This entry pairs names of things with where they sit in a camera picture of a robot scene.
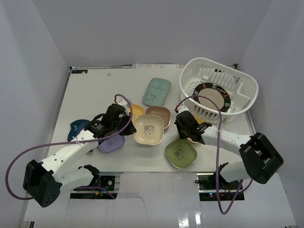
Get orange square panda plate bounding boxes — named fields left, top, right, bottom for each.
left=187, top=116, right=204, bottom=143

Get cream square panda plate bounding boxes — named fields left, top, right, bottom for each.
left=133, top=114, right=164, bottom=145

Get round black rimmed plate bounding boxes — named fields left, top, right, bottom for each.
left=192, top=83, right=231, bottom=112

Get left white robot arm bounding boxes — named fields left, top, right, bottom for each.
left=23, top=100, right=136, bottom=208

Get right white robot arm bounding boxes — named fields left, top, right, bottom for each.
left=174, top=111, right=284, bottom=190

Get white plastic basket bin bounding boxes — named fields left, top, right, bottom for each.
left=179, top=57, right=259, bottom=124

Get yellow square panda plate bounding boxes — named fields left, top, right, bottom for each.
left=131, top=103, right=145, bottom=123

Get purple square panda plate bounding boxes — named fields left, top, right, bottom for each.
left=98, top=135, right=125, bottom=153

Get green square panda plate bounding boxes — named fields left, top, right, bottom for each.
left=165, top=139, right=198, bottom=169

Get brown square plate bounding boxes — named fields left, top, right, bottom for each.
left=145, top=106, right=171, bottom=129

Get dark blue leaf dish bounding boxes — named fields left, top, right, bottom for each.
left=67, top=119, right=90, bottom=142

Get teal rectangular plate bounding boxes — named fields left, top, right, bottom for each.
left=142, top=77, right=171, bottom=106

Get papers at table back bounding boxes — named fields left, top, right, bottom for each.
left=132, top=64, right=184, bottom=69

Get black label sticker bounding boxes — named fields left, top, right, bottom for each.
left=71, top=70, right=88, bottom=74

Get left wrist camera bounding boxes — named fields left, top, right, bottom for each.
left=117, top=99, right=131, bottom=110

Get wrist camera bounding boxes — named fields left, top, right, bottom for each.
left=175, top=105, right=189, bottom=114
left=117, top=99, right=131, bottom=110

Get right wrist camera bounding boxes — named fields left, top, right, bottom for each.
left=175, top=105, right=189, bottom=114

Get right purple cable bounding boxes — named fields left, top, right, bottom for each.
left=175, top=95, right=254, bottom=215

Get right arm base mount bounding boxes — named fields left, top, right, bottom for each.
left=195, top=173, right=240, bottom=201

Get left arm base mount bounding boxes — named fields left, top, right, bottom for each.
left=70, top=175, right=118, bottom=200

